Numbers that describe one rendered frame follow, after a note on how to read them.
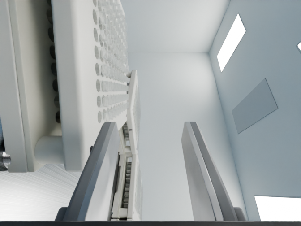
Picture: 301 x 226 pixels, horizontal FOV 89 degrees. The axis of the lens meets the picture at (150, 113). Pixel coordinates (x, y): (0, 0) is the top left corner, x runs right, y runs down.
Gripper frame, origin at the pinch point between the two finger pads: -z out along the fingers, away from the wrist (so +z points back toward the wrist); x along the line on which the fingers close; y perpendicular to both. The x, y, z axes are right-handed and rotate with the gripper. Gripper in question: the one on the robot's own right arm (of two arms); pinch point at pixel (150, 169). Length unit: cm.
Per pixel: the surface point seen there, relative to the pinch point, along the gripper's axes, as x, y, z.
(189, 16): -102, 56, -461
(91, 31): 5.8, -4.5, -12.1
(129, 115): 6.5, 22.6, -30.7
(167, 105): -45, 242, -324
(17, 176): 13.0, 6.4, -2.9
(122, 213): 9, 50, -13
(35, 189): 13.0, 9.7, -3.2
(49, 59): 10.4, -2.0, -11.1
